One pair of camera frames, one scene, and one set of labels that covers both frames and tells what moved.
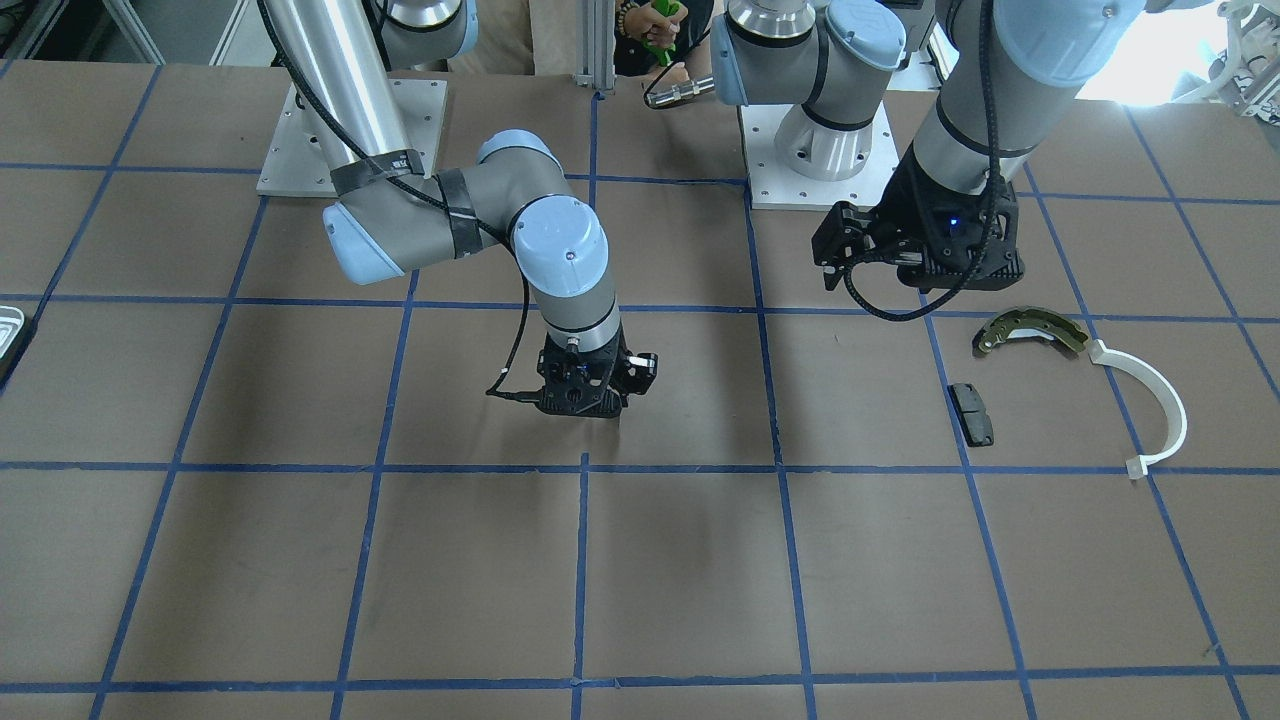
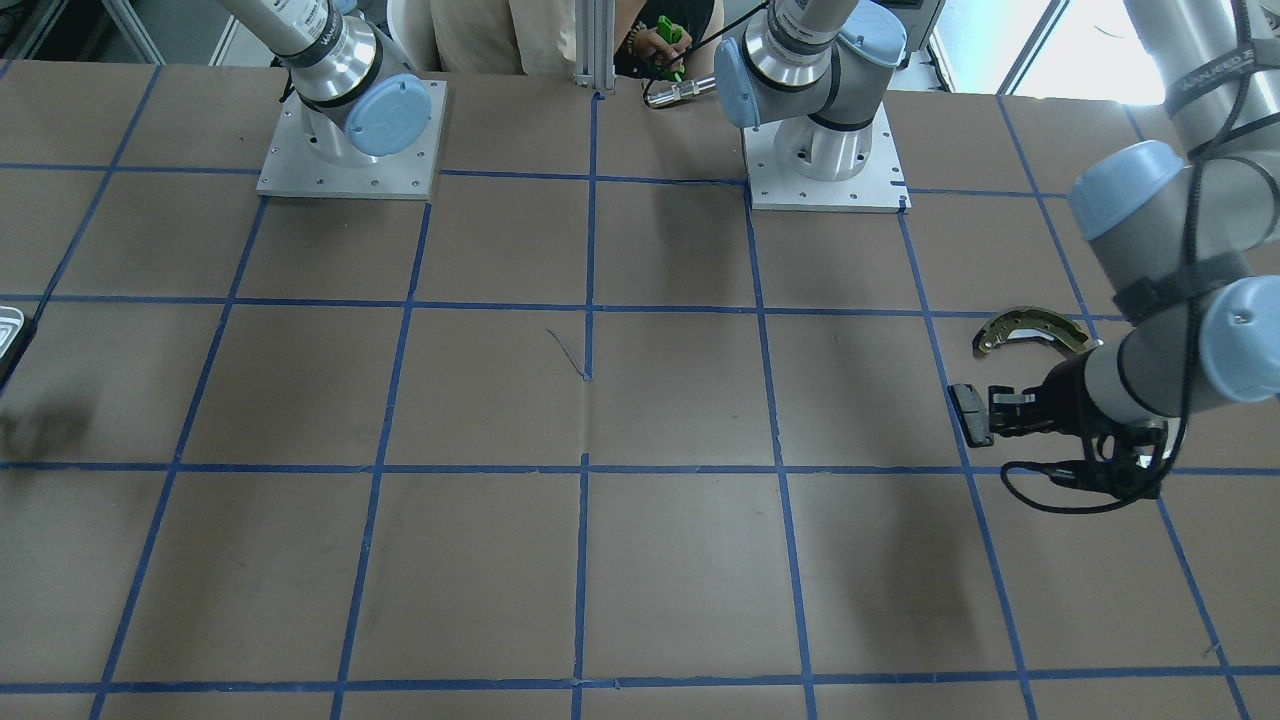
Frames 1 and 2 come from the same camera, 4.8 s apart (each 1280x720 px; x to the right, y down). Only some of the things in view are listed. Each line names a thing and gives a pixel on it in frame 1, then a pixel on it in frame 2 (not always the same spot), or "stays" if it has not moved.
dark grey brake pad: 972,416 stays
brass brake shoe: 1028,321 stays
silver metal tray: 11,322 stays
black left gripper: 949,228 → 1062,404
